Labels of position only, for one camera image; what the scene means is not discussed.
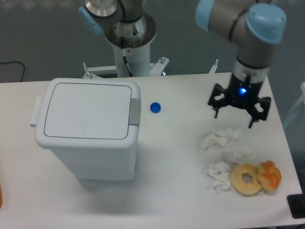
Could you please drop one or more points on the white frame right edge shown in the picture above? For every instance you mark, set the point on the white frame right edge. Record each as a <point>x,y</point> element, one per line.
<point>296,109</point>

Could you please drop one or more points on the crumpled white tissue lower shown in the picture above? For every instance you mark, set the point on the crumpled white tissue lower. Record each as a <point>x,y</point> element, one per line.
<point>220,173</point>

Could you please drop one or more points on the white trash can lid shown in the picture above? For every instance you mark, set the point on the white trash can lid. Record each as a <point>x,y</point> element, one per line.
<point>88,111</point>

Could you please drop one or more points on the blue bottle cap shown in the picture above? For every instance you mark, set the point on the blue bottle cap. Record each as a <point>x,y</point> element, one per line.
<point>155,107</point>

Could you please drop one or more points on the white trash can body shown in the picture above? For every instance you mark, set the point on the white trash can body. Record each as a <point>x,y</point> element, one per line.
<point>98,159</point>

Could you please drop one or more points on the orange glazed bun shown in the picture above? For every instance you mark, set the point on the orange glazed bun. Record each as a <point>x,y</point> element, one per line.
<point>269,175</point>

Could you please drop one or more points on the orange object left edge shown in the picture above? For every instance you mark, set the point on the orange object left edge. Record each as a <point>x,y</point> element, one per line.
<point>1,197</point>

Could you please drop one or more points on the crumpled white tissue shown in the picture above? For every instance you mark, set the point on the crumpled white tissue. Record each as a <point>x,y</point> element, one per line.
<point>238,155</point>
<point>220,173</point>
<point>219,138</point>

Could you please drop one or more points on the black device corner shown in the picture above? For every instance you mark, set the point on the black device corner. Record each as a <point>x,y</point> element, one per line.
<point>296,204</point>

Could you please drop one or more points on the plain ring donut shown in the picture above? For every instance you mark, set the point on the plain ring donut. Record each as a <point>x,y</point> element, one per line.
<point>244,180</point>

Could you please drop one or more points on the crumpled white tissue middle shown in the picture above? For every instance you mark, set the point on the crumpled white tissue middle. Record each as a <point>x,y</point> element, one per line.
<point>238,155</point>

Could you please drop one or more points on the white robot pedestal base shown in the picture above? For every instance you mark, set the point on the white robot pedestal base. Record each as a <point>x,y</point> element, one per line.
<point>131,45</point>

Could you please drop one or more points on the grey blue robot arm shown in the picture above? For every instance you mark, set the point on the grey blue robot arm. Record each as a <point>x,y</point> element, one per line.
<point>256,27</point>

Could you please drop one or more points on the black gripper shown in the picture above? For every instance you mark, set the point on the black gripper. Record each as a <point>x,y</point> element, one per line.
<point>240,94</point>

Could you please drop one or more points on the crumpled white tissue upper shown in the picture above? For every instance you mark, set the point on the crumpled white tissue upper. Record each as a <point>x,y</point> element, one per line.
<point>219,138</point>

